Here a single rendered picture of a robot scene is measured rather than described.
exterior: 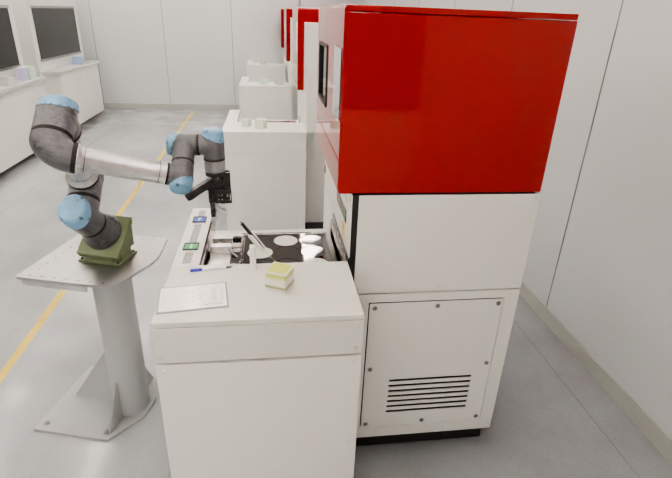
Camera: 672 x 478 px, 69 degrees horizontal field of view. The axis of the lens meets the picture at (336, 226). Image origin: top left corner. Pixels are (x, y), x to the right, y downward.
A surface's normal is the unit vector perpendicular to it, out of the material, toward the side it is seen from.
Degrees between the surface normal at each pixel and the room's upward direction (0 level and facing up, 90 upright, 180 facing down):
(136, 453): 0
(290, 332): 90
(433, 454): 0
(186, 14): 90
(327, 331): 90
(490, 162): 90
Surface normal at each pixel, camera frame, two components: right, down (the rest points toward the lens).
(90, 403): 0.04, -0.91
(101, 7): 0.13, 0.40
